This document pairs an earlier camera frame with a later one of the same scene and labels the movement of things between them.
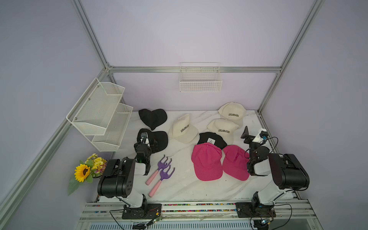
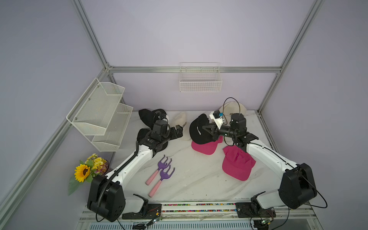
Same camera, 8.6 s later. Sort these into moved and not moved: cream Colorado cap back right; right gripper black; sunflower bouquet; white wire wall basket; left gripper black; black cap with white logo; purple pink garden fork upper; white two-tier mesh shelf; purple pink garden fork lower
Moved: black cap with white logo; left gripper black; right gripper black
Not moved: white two-tier mesh shelf; purple pink garden fork lower; white wire wall basket; cream Colorado cap back right; sunflower bouquet; purple pink garden fork upper
